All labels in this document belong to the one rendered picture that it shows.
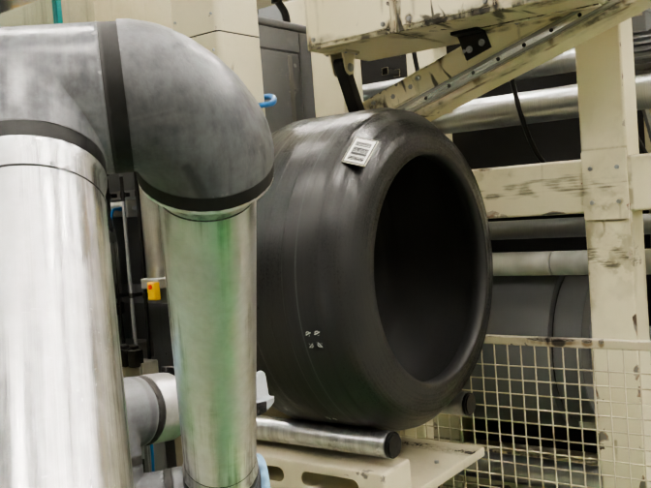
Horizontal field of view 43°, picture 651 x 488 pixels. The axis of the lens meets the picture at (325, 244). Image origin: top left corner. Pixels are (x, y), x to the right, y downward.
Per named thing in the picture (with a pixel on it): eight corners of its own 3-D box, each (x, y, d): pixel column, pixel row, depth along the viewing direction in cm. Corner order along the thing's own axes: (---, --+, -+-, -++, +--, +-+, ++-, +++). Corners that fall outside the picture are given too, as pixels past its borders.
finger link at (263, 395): (287, 368, 126) (246, 374, 118) (288, 407, 125) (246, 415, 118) (271, 367, 127) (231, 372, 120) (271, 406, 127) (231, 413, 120)
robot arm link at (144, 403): (40, 472, 98) (32, 388, 100) (123, 454, 108) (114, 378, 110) (89, 468, 93) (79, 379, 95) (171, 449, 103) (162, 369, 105)
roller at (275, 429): (230, 415, 155) (245, 410, 159) (232, 439, 155) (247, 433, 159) (387, 435, 134) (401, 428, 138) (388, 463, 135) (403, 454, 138)
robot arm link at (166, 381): (166, 449, 104) (115, 441, 109) (194, 442, 108) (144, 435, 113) (166, 378, 104) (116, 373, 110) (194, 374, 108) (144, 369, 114)
